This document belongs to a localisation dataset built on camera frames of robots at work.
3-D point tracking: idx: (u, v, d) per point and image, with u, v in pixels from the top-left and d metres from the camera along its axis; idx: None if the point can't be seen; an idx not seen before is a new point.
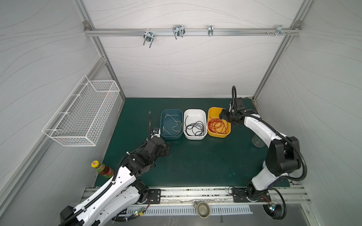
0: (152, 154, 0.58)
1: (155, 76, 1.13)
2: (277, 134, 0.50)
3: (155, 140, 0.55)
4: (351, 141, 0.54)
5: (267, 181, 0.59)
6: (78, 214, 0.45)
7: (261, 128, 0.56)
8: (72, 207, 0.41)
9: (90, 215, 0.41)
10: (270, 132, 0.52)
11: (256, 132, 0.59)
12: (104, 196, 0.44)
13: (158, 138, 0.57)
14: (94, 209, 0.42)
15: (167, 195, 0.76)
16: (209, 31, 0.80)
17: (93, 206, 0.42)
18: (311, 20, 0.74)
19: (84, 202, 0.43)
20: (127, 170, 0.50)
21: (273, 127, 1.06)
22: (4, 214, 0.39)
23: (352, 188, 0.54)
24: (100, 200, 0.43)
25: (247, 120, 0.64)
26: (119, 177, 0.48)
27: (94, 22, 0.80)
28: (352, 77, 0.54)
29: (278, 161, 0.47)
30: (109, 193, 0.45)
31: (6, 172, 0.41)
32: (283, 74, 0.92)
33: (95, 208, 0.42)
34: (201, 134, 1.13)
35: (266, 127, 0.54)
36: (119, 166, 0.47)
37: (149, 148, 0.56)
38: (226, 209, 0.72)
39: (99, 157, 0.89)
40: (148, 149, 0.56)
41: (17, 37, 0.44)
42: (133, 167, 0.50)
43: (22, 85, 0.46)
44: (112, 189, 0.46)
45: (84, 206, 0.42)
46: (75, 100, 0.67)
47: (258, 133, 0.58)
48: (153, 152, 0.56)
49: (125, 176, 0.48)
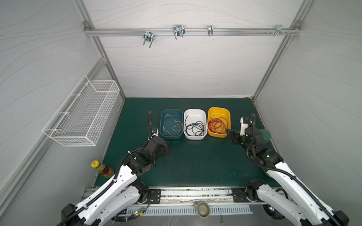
0: (153, 153, 0.57)
1: (155, 76, 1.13)
2: (324, 210, 0.40)
3: (156, 140, 0.55)
4: (351, 141, 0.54)
5: (277, 206, 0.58)
6: (79, 212, 0.45)
7: (299, 194, 0.45)
8: (71, 205, 0.41)
9: (92, 213, 0.41)
10: (312, 205, 0.42)
11: (290, 194, 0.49)
12: (106, 194, 0.44)
13: (159, 137, 0.58)
14: (96, 207, 0.42)
15: (167, 195, 0.76)
16: (209, 31, 0.80)
17: (95, 204, 0.42)
18: (311, 20, 0.74)
19: (86, 200, 0.43)
20: (127, 168, 0.50)
21: (273, 128, 1.06)
22: (4, 214, 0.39)
23: (352, 189, 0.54)
24: (102, 197, 0.43)
25: (275, 173, 0.52)
26: (121, 175, 0.48)
27: (94, 22, 0.80)
28: (352, 77, 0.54)
29: None
30: (111, 191, 0.45)
31: (6, 171, 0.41)
32: (283, 74, 0.92)
33: (96, 206, 0.42)
34: (201, 134, 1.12)
35: (306, 195, 0.44)
36: (120, 165, 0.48)
37: (150, 147, 0.57)
38: (226, 209, 0.72)
39: (99, 157, 0.89)
40: (149, 149, 0.57)
41: (17, 37, 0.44)
42: (134, 165, 0.51)
43: (22, 84, 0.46)
44: (113, 188, 0.46)
45: (85, 204, 0.42)
46: (75, 100, 0.67)
47: (292, 194, 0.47)
48: (153, 151, 0.56)
49: (127, 174, 0.49)
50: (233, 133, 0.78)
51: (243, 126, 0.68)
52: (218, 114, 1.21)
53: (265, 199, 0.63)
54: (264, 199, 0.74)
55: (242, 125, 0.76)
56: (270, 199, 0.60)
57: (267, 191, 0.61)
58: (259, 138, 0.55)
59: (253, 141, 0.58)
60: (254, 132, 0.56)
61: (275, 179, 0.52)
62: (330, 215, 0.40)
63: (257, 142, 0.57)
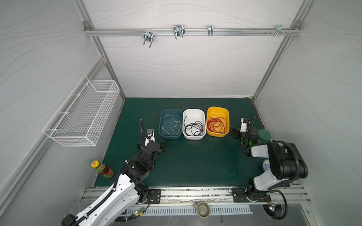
0: (149, 161, 0.58)
1: (155, 76, 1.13)
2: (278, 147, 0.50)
3: (149, 148, 0.56)
4: (351, 141, 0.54)
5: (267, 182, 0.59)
6: (79, 222, 0.46)
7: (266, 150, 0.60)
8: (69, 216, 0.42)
9: (92, 222, 0.42)
10: None
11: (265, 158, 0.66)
12: (104, 203, 0.46)
13: (152, 144, 0.58)
14: (96, 216, 0.44)
15: (167, 195, 0.76)
16: (209, 31, 0.80)
17: (95, 213, 0.44)
18: (311, 20, 0.74)
19: (86, 209, 0.44)
20: (127, 177, 0.52)
21: (273, 128, 1.06)
22: (4, 215, 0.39)
23: (352, 189, 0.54)
24: (101, 207, 0.45)
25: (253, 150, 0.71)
26: (119, 184, 0.50)
27: (94, 22, 0.80)
28: (352, 77, 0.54)
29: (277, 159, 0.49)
30: (109, 200, 0.47)
31: (7, 171, 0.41)
32: (283, 74, 0.92)
33: (96, 215, 0.44)
34: (201, 134, 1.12)
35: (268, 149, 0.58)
36: (119, 173, 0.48)
37: (144, 156, 0.59)
38: (226, 209, 0.72)
39: (99, 157, 0.89)
40: (145, 158, 0.59)
41: (17, 37, 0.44)
42: (133, 174, 0.53)
43: (22, 85, 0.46)
44: (112, 197, 0.47)
45: (86, 213, 0.43)
46: (75, 100, 0.67)
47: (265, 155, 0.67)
48: (149, 159, 0.58)
49: (125, 182, 0.51)
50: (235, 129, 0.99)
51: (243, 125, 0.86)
52: (218, 114, 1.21)
53: (261, 185, 0.63)
54: (260, 186, 0.64)
55: (242, 124, 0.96)
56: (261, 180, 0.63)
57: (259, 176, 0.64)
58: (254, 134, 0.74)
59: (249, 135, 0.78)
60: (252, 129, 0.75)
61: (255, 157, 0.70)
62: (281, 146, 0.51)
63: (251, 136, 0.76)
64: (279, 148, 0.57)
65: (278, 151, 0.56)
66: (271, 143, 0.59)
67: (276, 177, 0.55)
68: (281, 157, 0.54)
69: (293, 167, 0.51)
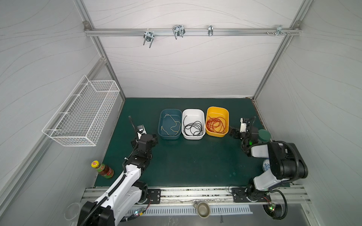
0: (147, 149, 0.64)
1: (155, 76, 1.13)
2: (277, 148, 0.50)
3: (144, 138, 0.62)
4: (351, 141, 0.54)
5: (267, 182, 0.59)
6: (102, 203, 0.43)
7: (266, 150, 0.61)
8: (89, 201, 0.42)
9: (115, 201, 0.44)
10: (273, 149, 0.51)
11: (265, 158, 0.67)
12: (120, 186, 0.48)
13: (145, 135, 0.64)
14: (117, 196, 0.45)
15: (167, 195, 0.76)
16: (209, 31, 0.80)
17: (115, 194, 0.45)
18: (311, 20, 0.74)
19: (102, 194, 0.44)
20: (133, 165, 0.57)
21: (273, 128, 1.06)
22: (4, 215, 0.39)
23: (352, 189, 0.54)
24: (119, 189, 0.47)
25: (253, 150, 0.71)
26: (129, 172, 0.54)
27: (94, 22, 0.80)
28: (352, 77, 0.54)
29: (277, 159, 0.49)
30: (125, 182, 0.50)
31: (7, 171, 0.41)
32: (283, 74, 0.92)
33: (117, 196, 0.45)
34: (200, 134, 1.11)
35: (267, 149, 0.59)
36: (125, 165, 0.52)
37: (142, 147, 0.64)
38: (226, 209, 0.72)
39: (99, 157, 0.89)
40: (143, 149, 0.64)
41: (17, 37, 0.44)
42: (137, 164, 0.58)
43: (22, 85, 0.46)
44: (127, 180, 0.51)
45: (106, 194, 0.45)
46: (75, 100, 0.67)
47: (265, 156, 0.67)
48: (147, 149, 0.64)
49: (134, 170, 0.55)
50: (235, 129, 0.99)
51: (243, 125, 0.86)
52: (217, 114, 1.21)
53: (261, 186, 0.63)
54: (260, 186, 0.64)
55: (242, 124, 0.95)
56: (261, 180, 0.63)
57: (259, 176, 0.65)
58: (254, 134, 0.74)
59: (249, 136, 0.80)
60: (252, 129, 0.75)
61: (255, 157, 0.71)
62: (280, 145, 0.51)
63: (251, 136, 0.76)
64: (279, 147, 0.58)
65: (278, 150, 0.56)
66: (271, 143, 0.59)
67: (276, 177, 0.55)
68: (281, 157, 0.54)
69: (293, 166, 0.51)
